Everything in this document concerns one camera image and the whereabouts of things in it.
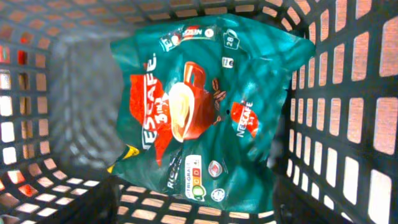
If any green Nescafe coffee bag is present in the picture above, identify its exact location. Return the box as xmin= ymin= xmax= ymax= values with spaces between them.
xmin=106 ymin=13 xmax=316 ymax=215

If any grey plastic lattice basket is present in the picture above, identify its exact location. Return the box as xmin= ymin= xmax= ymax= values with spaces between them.
xmin=0 ymin=0 xmax=398 ymax=224

